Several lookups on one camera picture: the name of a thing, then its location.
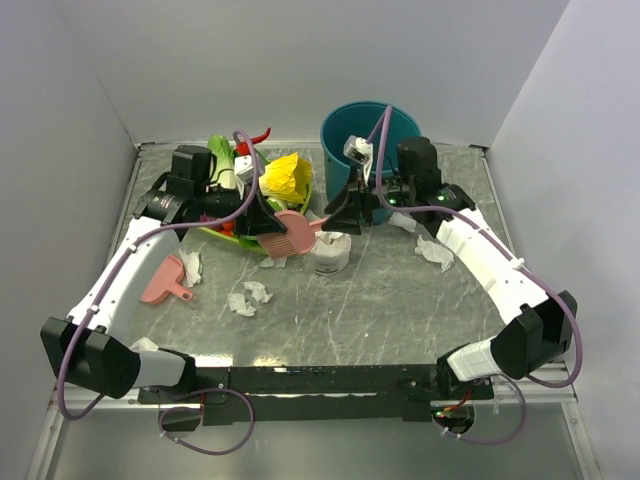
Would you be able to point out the pink dustpan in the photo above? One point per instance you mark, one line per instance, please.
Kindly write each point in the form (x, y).
(167, 281)

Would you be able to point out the red chili pepper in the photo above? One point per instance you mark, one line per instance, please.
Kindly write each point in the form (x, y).
(242, 148)

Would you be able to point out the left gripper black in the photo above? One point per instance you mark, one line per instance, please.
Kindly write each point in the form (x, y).
(258, 219)

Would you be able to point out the paper scrap centre upper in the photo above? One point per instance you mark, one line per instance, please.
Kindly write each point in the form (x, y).
(258, 291)

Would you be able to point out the red tomato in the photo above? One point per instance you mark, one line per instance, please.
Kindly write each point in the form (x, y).
(227, 227)

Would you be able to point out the paper scrap behind roll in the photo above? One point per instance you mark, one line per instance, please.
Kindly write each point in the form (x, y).
(311, 216)

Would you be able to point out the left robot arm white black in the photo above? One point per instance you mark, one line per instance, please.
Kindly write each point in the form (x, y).
(86, 348)

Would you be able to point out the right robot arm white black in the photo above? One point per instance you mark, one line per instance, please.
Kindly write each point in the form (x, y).
(539, 324)

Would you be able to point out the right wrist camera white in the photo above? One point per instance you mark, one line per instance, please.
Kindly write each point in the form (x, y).
(358, 149)

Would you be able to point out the paper scrap front left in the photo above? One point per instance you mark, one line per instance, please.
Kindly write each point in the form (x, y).
(144, 344)

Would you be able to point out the paper scrap right side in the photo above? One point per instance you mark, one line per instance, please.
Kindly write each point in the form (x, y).
(434, 253)

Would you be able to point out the teal plastic bucket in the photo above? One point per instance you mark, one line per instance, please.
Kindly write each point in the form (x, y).
(359, 119)

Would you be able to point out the paper scrap centre lower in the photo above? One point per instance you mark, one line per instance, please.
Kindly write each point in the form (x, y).
(239, 305)

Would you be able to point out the green white napa cabbage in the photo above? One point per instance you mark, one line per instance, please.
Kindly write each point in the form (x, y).
(222, 171)

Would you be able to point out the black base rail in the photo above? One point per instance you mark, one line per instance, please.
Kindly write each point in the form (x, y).
(299, 393)

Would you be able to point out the green vegetable basket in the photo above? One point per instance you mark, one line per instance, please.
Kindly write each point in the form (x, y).
(225, 199)

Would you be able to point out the pink hand brush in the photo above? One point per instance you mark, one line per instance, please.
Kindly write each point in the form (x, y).
(297, 239)

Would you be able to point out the paper scrap near bucket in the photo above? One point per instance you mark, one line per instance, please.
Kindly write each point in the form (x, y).
(402, 221)

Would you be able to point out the white tissue roll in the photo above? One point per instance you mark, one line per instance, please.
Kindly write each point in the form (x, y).
(330, 253)

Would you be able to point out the paper scrap beside dustpan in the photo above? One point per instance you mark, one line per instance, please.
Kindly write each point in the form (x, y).
(191, 262)

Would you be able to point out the yellow white cabbage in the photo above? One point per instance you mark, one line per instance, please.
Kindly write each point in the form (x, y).
(287, 179)

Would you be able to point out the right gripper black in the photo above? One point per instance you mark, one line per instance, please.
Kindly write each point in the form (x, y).
(345, 211)

